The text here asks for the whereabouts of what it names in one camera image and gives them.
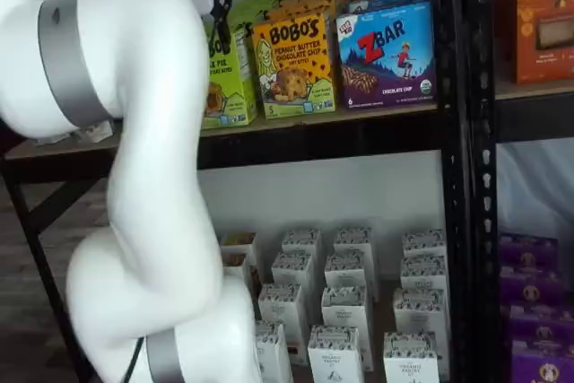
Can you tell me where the white box yellow label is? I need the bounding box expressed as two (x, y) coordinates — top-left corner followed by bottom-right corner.
(219, 232), (258, 263)
(222, 252), (250, 288)

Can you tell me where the purple snack box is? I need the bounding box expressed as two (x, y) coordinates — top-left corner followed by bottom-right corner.
(498, 233), (560, 268)
(510, 340), (574, 383)
(509, 304), (574, 346)
(500, 265), (569, 308)

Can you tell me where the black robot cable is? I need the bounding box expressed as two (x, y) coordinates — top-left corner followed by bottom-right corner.
(125, 333), (147, 383)

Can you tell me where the white organic pantry box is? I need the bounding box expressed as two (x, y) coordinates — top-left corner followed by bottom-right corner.
(323, 252), (371, 295)
(402, 230), (448, 264)
(393, 288), (449, 340)
(321, 286), (374, 335)
(383, 332), (441, 383)
(281, 229), (322, 264)
(334, 226), (376, 264)
(400, 256), (449, 295)
(255, 320), (295, 383)
(308, 325), (365, 383)
(271, 251), (316, 295)
(257, 283), (309, 357)

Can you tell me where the black metal shelf rack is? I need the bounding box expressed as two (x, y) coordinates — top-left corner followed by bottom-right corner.
(0, 0), (472, 383)
(465, 0), (574, 383)

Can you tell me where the white plastic sheet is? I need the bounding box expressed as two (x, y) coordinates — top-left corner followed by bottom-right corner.
(495, 140), (574, 240)

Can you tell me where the large orange cereal box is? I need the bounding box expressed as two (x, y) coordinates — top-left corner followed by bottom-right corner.
(505, 0), (574, 86)

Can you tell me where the blue Zbar box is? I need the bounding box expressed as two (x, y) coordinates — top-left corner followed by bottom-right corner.
(347, 0), (432, 14)
(335, 1), (437, 111)

